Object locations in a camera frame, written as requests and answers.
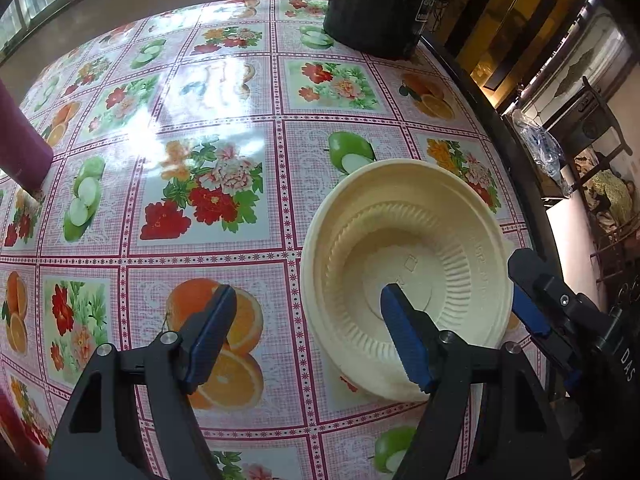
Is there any large cream ribbed plastic bowl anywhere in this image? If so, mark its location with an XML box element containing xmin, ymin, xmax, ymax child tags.
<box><xmin>299</xmin><ymin>158</ymin><xmax>517</xmax><ymax>404</ymax></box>

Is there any black cylindrical container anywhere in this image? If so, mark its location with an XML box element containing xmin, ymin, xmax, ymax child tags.
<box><xmin>322</xmin><ymin>0</ymin><xmax>447</xmax><ymax>59</ymax></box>

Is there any purple thermos bottle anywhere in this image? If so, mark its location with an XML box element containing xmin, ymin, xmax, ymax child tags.
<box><xmin>0</xmin><ymin>76</ymin><xmax>55</xmax><ymax>197</ymax></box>

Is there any bamboo chair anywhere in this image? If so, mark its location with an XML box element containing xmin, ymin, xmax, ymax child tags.
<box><xmin>589</xmin><ymin>217</ymin><xmax>640</xmax><ymax>288</ymax></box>

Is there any clear plastic bag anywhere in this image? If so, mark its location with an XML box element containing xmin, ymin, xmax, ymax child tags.
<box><xmin>514</xmin><ymin>109</ymin><xmax>573</xmax><ymax>197</ymax></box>

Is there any floral fruit print tablecloth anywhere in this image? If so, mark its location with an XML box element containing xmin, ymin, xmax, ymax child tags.
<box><xmin>0</xmin><ymin>0</ymin><xmax>543</xmax><ymax>480</ymax></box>

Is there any yellow patterned cloth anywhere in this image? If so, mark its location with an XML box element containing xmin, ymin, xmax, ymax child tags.
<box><xmin>575</xmin><ymin>150</ymin><xmax>637</xmax><ymax>233</ymax></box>

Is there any golden wooden wall cabinet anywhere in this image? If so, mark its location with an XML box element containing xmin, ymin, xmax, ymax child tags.
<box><xmin>445</xmin><ymin>0</ymin><xmax>593</xmax><ymax>108</ymax></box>

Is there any dark wooden chair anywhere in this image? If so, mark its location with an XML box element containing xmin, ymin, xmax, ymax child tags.
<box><xmin>547</xmin><ymin>75</ymin><xmax>634</xmax><ymax>198</ymax></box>

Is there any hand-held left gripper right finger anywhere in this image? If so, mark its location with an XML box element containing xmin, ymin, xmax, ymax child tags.
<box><xmin>380</xmin><ymin>282</ymin><xmax>572</xmax><ymax>480</ymax></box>

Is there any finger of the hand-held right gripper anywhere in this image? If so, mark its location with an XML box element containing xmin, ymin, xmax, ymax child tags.
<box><xmin>506</xmin><ymin>247</ymin><xmax>602</xmax><ymax>357</ymax></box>
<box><xmin>544</xmin><ymin>330</ymin><xmax>586</xmax><ymax>397</ymax></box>

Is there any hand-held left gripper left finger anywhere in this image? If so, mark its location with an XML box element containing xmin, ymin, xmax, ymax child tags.
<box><xmin>46</xmin><ymin>284</ymin><xmax>238</xmax><ymax>480</ymax></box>

